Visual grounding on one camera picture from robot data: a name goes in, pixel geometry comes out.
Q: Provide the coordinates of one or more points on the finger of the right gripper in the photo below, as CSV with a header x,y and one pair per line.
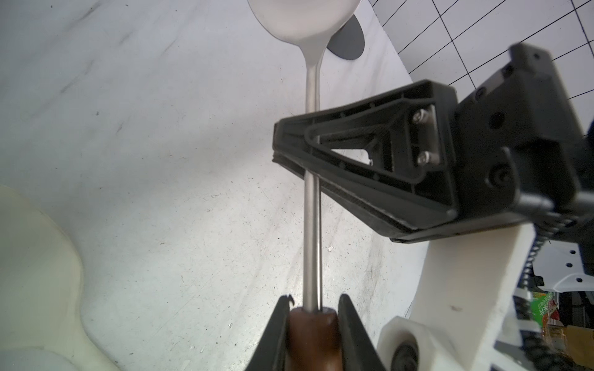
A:
x,y
396,214
399,138

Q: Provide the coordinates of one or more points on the dark grey utensil rack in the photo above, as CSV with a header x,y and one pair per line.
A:
x,y
348,42

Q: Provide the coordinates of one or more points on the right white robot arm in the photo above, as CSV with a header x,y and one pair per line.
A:
x,y
566,273

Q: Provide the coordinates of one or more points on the cream slotted turner green handle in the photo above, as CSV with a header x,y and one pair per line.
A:
x,y
42,283

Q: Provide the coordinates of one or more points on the cream utensil dark wooden handle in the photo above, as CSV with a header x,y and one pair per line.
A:
x,y
313,341

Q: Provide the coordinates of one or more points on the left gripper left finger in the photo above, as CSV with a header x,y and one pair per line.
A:
x,y
270,353

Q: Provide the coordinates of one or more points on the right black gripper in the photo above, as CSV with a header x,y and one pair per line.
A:
x,y
521,156

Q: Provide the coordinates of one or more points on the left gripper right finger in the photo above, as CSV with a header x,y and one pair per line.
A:
x,y
358,352

